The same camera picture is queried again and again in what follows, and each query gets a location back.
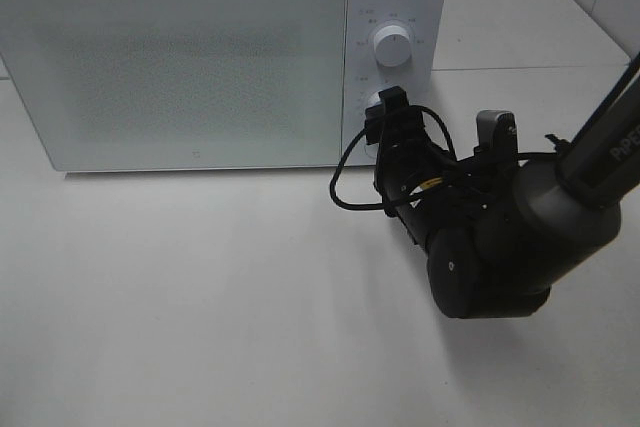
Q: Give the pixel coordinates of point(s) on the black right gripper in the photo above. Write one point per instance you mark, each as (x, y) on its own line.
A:
(413, 174)

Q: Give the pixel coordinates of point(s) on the white microwave door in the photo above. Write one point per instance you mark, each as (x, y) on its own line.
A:
(140, 85)

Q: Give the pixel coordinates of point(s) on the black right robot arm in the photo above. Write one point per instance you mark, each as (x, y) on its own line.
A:
(500, 227)

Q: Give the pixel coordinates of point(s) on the upper white power knob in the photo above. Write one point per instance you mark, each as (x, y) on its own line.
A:
(392, 44)

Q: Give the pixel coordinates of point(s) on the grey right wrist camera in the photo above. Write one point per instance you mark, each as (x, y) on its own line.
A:
(496, 133)

